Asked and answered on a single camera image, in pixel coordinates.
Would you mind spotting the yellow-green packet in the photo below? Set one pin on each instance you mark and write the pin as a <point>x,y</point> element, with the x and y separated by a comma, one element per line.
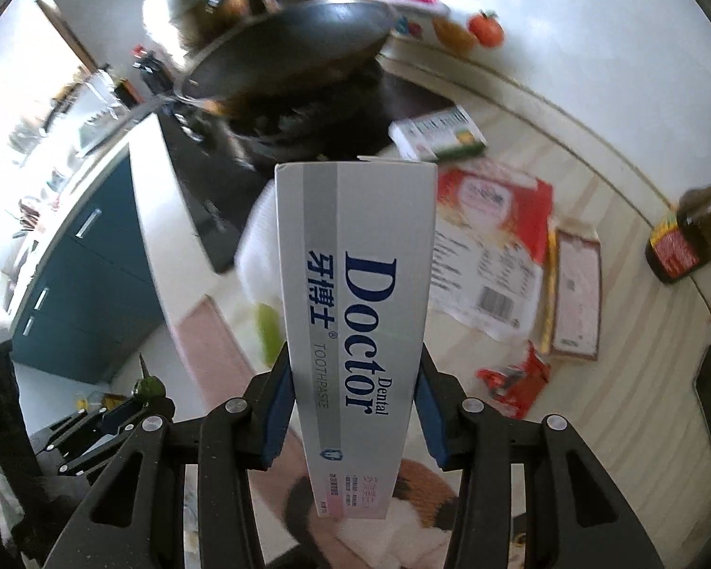
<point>269,332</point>

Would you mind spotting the pink mat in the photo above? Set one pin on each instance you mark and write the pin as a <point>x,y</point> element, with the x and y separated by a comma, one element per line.
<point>219,349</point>

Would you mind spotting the brown sauce bottle red label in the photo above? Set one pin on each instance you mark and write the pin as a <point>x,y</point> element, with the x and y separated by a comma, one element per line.
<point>681,237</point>

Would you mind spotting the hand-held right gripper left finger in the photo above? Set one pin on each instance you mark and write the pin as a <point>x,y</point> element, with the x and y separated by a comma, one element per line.
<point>278,415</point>

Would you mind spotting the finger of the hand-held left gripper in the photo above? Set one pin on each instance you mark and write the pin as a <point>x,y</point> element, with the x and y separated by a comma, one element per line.
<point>98,450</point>
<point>115,418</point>

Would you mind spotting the black wok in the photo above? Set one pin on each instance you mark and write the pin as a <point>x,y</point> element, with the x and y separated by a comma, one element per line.
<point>290,53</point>

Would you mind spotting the tall dark glass bottle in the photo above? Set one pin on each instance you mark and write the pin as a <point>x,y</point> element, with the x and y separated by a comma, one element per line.
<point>142,68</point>

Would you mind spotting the brown box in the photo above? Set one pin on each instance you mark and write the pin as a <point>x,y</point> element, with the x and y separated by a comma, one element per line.
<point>575,296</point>

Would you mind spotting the red snack wrapper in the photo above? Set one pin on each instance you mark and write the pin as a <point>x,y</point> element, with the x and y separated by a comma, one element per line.
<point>518,382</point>

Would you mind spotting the blue three-door kitchen cabinet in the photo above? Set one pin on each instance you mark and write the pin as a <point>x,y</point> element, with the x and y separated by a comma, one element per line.
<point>95,296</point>

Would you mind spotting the red white plastic bag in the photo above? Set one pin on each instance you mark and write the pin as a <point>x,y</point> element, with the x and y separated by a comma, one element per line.
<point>492,237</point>

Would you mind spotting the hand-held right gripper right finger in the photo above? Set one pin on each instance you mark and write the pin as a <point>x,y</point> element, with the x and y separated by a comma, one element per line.
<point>429,427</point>

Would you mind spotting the green white carton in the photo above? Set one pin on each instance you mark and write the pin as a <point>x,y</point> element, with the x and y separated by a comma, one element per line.
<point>438,133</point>

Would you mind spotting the wooden cutting board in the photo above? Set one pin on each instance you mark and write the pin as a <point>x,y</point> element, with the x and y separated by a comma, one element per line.
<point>628,320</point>

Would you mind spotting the metal dish rack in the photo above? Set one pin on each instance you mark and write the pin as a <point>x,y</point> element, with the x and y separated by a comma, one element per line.
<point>95,98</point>

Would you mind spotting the grey white toothpaste box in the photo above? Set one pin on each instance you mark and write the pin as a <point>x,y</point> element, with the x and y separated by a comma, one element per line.
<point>355,308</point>

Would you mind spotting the black gas stove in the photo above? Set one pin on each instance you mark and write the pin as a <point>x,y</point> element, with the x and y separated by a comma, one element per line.
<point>198,189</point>

